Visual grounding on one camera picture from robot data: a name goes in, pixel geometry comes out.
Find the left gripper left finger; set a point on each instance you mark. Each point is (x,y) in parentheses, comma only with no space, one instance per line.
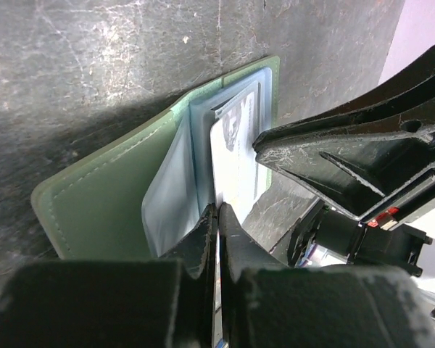
(166,302)

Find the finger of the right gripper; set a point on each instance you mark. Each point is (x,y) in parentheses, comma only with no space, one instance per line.
(415,73)

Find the white id card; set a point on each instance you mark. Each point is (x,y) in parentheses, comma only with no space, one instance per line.
(235,171)

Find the green card holder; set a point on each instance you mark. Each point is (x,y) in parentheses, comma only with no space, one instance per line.
(92,209)

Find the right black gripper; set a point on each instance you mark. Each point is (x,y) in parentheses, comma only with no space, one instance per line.
(376,166)

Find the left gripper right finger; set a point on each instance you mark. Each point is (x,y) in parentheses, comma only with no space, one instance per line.
(266,304)

